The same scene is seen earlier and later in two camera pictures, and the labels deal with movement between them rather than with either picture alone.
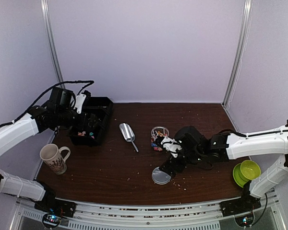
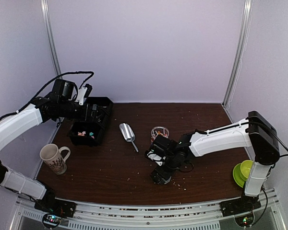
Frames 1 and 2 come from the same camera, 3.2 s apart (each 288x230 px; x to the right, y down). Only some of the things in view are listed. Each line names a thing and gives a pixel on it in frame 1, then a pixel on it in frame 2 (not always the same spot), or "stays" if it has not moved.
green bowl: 249,170 stays
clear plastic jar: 158,133 stays
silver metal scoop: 128,133 stays
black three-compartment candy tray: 90,131 stays
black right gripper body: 180,167 -> 166,175
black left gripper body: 80,124 -> 83,116
